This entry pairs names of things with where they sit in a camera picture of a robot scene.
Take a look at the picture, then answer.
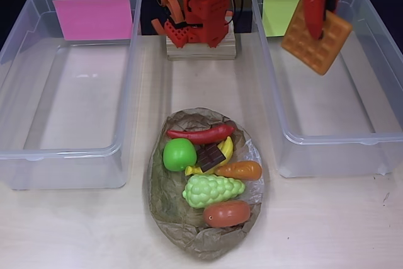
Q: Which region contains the orange toy waffle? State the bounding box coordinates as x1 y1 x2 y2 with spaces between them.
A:
281 0 353 77

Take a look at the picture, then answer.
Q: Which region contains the red toy chili pepper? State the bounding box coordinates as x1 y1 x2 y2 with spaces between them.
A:
166 123 236 145

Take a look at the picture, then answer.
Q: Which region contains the green toy apple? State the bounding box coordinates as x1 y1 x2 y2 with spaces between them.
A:
162 138 198 172

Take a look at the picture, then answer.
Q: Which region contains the light green toy lettuce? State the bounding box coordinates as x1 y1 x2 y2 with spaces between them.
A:
182 174 246 209

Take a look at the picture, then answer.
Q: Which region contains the brown toy donut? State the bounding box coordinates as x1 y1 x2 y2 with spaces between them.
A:
203 200 252 228

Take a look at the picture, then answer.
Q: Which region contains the yellow-green sticky note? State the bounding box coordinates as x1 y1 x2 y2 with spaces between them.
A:
263 0 304 37

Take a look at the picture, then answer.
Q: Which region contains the clear plastic bin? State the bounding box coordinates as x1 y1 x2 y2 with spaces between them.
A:
0 0 143 191
250 0 403 178

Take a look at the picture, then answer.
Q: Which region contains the pink sticky note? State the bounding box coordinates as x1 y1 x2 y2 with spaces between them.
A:
52 0 133 42

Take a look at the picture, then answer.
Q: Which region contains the wooden base block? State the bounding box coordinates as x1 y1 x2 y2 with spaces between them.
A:
166 13 237 61

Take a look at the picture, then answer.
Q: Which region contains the yellow toy banana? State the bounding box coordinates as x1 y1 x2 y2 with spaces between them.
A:
184 135 235 176

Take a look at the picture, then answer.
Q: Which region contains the clear plastic film bag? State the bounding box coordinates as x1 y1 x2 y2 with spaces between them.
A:
242 138 264 207

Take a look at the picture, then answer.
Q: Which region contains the brown toy chocolate bar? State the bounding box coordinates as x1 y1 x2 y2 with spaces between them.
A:
196 143 227 174

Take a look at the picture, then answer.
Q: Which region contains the crumpled brown paper bag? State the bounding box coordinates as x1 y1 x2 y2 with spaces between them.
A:
147 106 264 262

